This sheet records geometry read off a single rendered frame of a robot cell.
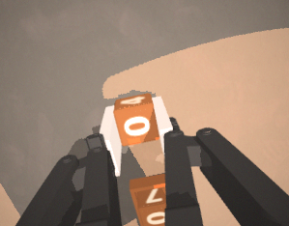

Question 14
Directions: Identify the orange rectangular tray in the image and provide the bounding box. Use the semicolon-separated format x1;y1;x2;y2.
130;174;165;226

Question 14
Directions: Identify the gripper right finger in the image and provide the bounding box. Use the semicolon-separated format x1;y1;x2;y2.
152;97;289;226

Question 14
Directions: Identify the orange cube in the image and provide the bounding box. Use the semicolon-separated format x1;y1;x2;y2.
113;93;159;146
137;186;166;226

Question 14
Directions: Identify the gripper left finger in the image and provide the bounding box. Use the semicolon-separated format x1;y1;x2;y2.
15;105;122;226

